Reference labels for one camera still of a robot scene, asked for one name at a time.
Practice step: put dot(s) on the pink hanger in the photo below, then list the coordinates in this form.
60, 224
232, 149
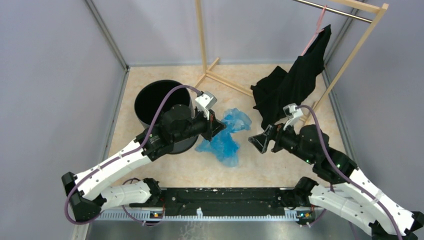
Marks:
317, 30

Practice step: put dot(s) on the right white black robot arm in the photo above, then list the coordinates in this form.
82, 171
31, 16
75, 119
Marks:
367, 207

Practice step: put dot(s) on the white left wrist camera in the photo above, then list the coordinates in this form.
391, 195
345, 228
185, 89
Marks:
205, 102

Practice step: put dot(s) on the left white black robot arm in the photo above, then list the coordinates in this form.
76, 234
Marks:
90, 192

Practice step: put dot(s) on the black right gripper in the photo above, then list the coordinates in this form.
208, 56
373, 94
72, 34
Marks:
260, 141

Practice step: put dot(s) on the black trash bin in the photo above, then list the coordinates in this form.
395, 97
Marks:
165, 110

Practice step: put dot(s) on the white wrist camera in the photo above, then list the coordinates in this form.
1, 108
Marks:
293, 114
205, 102

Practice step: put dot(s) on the blue plastic trash bag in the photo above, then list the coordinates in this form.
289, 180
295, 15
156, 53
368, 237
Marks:
222, 146

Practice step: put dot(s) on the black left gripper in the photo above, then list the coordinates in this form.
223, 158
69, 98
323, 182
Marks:
213, 126

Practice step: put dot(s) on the wooden clothes rack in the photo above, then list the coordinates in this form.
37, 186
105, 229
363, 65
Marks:
361, 11

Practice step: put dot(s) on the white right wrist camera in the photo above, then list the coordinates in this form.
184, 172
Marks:
293, 114

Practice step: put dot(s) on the black cloth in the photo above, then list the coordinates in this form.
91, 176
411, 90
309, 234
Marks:
281, 88

